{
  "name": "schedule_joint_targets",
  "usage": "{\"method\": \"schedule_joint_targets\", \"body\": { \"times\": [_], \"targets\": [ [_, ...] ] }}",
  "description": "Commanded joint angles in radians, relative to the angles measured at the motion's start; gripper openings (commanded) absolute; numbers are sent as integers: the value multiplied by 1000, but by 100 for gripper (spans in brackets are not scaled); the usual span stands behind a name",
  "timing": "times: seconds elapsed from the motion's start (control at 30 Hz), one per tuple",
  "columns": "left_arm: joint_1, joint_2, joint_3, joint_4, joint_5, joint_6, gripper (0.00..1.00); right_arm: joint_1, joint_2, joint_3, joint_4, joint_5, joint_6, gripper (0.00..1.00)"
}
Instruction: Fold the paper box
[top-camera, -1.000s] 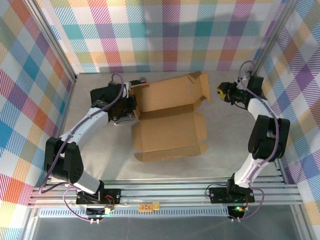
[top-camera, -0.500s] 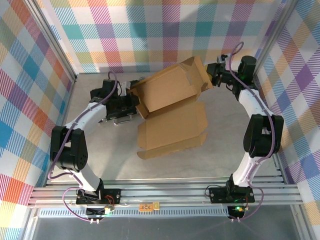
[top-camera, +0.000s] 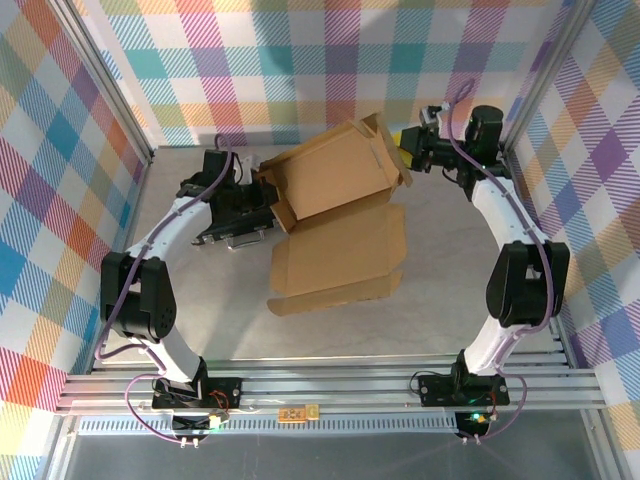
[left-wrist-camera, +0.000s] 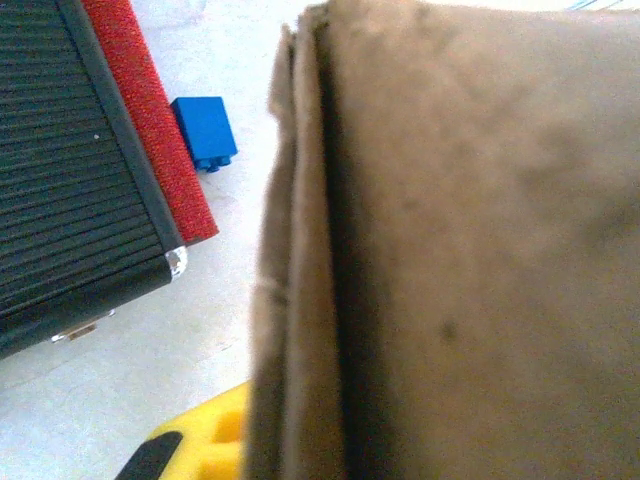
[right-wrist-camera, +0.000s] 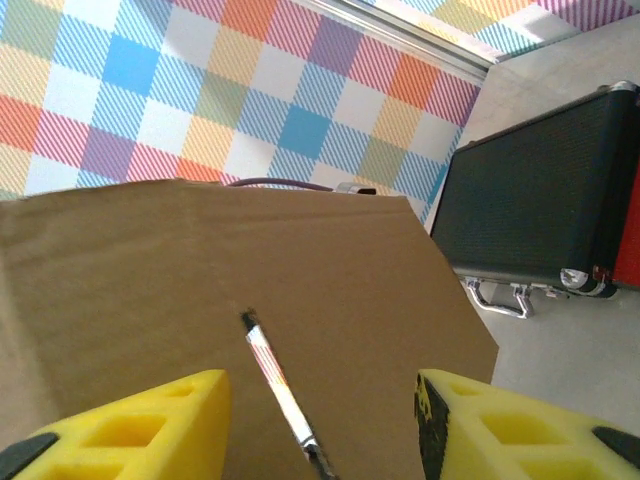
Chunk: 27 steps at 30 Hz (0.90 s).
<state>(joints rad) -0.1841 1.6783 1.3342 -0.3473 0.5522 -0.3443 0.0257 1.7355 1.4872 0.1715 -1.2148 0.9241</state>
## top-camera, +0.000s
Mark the aluminium base rail beam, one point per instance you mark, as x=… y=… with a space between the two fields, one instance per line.
x=325 y=387

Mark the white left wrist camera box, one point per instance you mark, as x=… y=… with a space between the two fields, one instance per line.
x=252 y=167

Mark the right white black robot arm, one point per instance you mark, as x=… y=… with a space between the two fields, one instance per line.
x=525 y=285

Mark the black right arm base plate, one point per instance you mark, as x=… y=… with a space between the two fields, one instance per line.
x=435 y=387

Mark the small orange tag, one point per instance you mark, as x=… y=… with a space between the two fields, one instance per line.
x=295 y=413

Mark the aluminium frame post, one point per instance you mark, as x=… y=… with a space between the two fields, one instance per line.
x=100 y=75
x=545 y=70

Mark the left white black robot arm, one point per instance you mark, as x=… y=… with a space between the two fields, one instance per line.
x=145 y=300

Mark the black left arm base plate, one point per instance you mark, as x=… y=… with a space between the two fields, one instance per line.
x=225 y=390

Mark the brown cardboard paper box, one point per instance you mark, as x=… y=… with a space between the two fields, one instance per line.
x=340 y=240

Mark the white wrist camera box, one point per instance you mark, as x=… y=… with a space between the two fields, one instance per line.
x=432 y=116
x=252 y=167

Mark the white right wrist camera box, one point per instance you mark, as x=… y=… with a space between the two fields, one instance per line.
x=432 y=116

